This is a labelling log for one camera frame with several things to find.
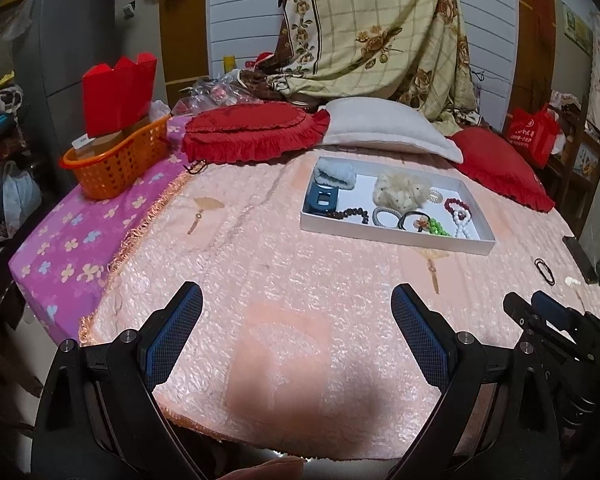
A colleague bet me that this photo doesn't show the white pearl bracelet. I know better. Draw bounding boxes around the white pearl bracelet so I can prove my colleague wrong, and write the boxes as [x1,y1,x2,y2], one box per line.
[450,208,473,240]

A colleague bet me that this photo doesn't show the red bead bracelet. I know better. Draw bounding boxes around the red bead bracelet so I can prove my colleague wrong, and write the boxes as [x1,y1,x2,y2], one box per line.
[442,197,474,219]

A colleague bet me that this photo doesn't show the green bead bracelet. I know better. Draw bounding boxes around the green bead bracelet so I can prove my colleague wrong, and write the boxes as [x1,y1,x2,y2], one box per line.
[424,216,452,239]

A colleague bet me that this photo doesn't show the grey twisted hair tie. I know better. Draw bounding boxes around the grey twisted hair tie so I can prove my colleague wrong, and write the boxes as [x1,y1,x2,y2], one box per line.
[371,206,404,228]

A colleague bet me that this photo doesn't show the dark brown bead bracelet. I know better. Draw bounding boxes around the dark brown bead bracelet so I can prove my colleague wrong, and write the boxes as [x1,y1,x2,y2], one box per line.
[325,206,372,226]

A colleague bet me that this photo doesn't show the blue hair claw clip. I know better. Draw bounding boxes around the blue hair claw clip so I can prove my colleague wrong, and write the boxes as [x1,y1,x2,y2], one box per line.
[303,182,339,216]

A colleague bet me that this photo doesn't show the left hand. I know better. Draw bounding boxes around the left hand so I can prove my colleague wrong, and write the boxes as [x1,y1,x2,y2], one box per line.
[219,456,306,480]

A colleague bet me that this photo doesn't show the purple floral sheet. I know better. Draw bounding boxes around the purple floral sheet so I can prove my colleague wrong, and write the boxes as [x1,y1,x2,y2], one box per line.
[8,117,186,344]

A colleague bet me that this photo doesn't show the pink quilted bedspread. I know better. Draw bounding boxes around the pink quilted bedspread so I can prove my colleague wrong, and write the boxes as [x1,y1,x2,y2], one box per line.
[79,152,600,460]

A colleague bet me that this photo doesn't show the red frilled cushion right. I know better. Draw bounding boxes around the red frilled cushion right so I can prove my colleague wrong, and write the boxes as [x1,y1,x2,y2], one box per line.
[450,127,555,214]

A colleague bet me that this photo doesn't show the red frilled cushion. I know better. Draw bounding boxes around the red frilled cushion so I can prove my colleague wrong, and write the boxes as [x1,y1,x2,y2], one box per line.
[450,127,555,214]
[181,101,330,164]

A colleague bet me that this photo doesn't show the white shallow tray box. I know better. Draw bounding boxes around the white shallow tray box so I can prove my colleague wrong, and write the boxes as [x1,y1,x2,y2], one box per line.
[300,156,495,256]

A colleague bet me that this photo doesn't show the cream fluffy scrunchie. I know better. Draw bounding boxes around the cream fluffy scrunchie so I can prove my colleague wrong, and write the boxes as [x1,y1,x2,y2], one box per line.
[373,172,431,214]

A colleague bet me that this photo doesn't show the orange plastic basket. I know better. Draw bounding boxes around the orange plastic basket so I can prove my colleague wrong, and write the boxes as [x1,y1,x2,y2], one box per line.
[59,116,171,200]

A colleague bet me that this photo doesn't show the red shopping bag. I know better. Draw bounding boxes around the red shopping bag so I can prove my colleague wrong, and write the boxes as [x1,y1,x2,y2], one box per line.
[504,104,560,169]

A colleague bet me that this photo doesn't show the light blue fluffy scrunchie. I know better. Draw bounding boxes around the light blue fluffy scrunchie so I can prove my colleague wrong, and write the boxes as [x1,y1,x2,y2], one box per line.
[313,158,356,191]

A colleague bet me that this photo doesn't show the red frilled cushion left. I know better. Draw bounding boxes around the red frilled cushion left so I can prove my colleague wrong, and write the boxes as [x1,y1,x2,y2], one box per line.
[181,101,330,164]

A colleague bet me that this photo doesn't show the white pillow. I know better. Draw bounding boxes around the white pillow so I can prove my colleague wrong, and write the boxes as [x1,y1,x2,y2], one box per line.
[320,96,464,164]

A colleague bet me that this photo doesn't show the red box in basket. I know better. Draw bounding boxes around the red box in basket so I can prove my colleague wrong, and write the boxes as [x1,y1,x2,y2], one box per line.
[82,52,157,138]

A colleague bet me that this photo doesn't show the floral beige blanket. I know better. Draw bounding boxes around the floral beige blanket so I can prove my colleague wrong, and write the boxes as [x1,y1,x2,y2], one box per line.
[239,0,478,136]

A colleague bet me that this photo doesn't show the grey refrigerator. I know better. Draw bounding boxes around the grey refrigerator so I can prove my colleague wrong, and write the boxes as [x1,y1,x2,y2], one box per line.
[12,0,169,162]

